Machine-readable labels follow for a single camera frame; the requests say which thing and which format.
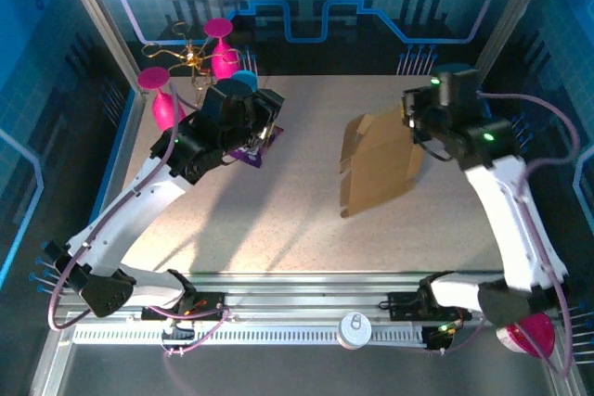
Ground brown cardboard paper box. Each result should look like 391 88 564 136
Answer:
338 106 426 220

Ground shiny purple snack packet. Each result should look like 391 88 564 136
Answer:
230 125 285 170

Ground blue plastic goblet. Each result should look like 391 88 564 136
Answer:
229 70 259 94

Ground pink plastic goblet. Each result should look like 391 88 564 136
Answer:
136 66 187 134
203 18 243 82

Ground small controller board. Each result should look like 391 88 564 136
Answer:
424 319 460 351
160 321 196 358

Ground white drink can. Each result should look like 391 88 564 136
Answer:
337 311 372 350

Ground gold wire glass rack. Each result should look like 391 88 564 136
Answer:
141 20 245 112

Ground aluminium frame post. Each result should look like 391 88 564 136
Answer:
467 0 559 81
51 0 150 96

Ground aluminium table side rail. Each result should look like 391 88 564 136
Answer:
95 83 152 211

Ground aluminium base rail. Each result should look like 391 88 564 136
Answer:
55 270 562 323

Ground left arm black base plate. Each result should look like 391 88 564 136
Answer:
141 291 227 323

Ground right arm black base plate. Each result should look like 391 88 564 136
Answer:
387 290 473 323

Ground white slotted cable duct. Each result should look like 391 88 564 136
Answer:
71 324 431 347

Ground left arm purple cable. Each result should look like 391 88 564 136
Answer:
47 82 232 360

